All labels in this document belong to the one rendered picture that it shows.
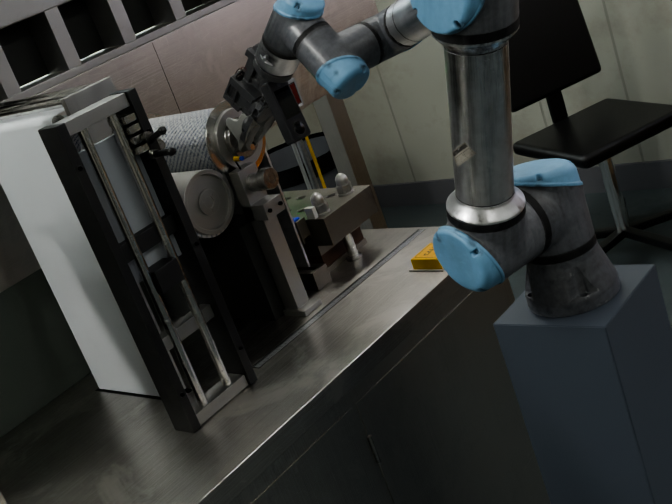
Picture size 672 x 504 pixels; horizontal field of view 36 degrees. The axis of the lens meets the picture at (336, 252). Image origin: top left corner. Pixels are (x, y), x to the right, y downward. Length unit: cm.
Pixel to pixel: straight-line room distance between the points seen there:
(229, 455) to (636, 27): 306
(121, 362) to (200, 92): 70
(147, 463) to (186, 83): 94
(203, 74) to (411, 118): 273
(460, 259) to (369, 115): 364
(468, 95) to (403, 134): 367
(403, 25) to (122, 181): 50
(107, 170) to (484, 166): 59
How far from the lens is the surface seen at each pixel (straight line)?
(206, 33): 237
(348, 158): 289
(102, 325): 190
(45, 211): 185
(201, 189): 189
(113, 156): 165
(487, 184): 146
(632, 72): 438
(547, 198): 158
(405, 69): 490
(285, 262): 195
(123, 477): 169
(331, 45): 165
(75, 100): 171
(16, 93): 208
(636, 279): 171
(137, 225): 167
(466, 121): 141
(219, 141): 191
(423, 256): 198
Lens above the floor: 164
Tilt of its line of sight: 19 degrees down
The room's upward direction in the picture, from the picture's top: 20 degrees counter-clockwise
